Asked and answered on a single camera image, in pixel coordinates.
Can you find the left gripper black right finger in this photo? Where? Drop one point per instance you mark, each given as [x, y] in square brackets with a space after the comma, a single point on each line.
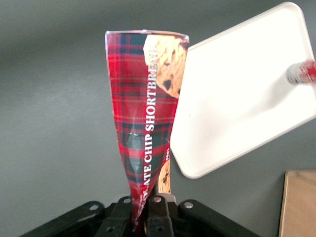
[158, 217]

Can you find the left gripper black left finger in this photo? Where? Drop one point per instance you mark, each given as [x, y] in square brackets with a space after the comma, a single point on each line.
[116, 222]

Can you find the red tartan cookie box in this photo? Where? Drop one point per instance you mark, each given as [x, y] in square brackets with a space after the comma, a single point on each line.
[133, 98]

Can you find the white rectangular plastic tray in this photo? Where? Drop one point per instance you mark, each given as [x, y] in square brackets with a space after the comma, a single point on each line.
[237, 103]

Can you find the light wooden board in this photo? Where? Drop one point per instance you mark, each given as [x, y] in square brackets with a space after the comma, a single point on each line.
[300, 205]

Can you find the red drink can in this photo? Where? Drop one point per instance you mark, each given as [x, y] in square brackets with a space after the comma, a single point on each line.
[303, 72]

